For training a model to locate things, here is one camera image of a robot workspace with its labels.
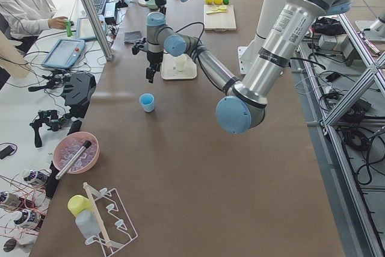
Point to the blue teach pendant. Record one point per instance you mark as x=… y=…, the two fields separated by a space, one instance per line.
x=64 y=54
x=84 y=29

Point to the person's hand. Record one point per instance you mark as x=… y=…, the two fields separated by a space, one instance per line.
x=58 y=22

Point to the blue cup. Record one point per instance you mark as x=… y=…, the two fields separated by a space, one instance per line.
x=147 y=102

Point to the person in white hoodie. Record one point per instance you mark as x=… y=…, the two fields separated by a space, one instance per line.
x=27 y=19

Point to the green cup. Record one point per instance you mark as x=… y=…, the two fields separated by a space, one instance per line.
x=152 y=4

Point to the yellow cup on rack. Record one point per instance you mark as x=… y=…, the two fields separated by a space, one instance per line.
x=78 y=203

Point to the grey cup on rack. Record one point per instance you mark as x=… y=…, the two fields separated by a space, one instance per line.
x=87 y=224

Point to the pink bowl with ice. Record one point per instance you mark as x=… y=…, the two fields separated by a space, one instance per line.
x=68 y=147

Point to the aluminium frame post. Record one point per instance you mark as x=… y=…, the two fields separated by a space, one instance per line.
x=97 y=28

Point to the yellow plastic knife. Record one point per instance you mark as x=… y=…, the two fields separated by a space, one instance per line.
x=216 y=11

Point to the green bottle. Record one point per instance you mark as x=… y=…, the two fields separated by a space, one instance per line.
x=68 y=25

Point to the small bottle with label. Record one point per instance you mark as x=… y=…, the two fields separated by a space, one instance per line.
x=35 y=178

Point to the wooden cutting board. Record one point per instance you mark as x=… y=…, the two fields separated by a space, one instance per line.
x=219 y=21

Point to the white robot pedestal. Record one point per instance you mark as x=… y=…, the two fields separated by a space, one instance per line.
x=270 y=11

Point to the metal muddler tool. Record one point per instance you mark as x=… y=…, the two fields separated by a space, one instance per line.
x=74 y=159

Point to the white wire cup rack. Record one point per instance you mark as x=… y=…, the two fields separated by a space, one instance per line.
x=117 y=230

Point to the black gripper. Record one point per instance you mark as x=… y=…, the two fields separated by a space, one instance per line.
x=154 y=58
x=162 y=7

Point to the small labelled bottle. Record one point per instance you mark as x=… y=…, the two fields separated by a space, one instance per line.
x=10 y=201
x=27 y=219

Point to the cream white cup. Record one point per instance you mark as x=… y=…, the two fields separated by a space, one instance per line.
x=180 y=63

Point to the cream rabbit tray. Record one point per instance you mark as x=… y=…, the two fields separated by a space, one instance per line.
x=168 y=71

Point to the grey folded cloth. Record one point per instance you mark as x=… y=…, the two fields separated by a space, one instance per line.
x=132 y=37

